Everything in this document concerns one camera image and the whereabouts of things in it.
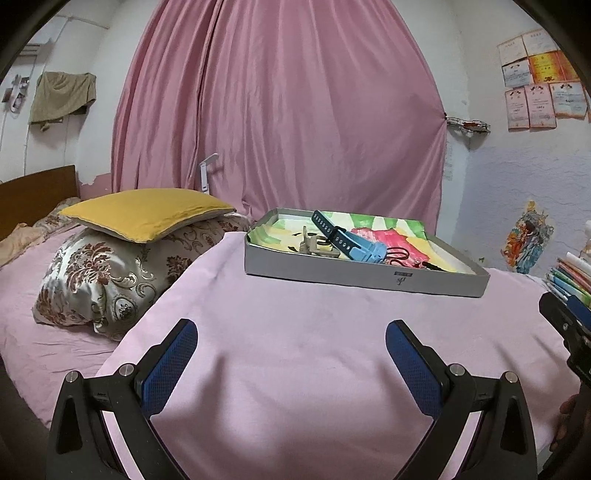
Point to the person's right hand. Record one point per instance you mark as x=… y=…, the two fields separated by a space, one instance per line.
x=564 y=415

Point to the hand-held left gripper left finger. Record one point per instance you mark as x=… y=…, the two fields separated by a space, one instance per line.
x=168 y=364

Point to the grey hair clip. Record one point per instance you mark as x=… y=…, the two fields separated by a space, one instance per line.
x=318 y=247

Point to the small wall basketball hoop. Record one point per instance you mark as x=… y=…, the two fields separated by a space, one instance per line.
x=468 y=127

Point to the cartoon wall sticker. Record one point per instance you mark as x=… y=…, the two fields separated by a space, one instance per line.
x=526 y=240

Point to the wooden headboard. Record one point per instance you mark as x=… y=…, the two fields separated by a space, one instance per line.
x=32 y=194

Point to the pink curtain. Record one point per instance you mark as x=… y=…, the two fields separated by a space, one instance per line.
x=300 y=106

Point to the olive hanging cloth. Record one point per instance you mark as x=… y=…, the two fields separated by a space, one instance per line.
x=60 y=94

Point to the group of wall certificates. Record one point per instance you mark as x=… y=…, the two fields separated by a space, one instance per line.
x=540 y=83

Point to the wall socket with plugs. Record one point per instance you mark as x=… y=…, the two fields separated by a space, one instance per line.
x=16 y=92

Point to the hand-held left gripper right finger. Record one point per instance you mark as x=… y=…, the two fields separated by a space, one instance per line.
x=415 y=369

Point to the floral satin pillow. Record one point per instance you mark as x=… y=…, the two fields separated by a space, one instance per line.
x=106 y=281

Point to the white folding lamp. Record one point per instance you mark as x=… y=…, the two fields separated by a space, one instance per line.
x=205 y=177

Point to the grey box with colourful lining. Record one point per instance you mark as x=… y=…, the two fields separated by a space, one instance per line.
x=369 y=277

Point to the peach floral blanket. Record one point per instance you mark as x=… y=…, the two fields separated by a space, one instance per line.
x=23 y=240

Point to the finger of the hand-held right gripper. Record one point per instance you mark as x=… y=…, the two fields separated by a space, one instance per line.
x=556 y=318
x=579 y=308

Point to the stack of books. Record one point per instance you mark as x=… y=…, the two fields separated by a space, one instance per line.
x=570 y=281

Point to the yellow pillow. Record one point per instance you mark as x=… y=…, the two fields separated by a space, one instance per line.
x=143 y=214

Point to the bed with pink sheet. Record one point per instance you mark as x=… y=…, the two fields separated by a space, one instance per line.
x=27 y=350

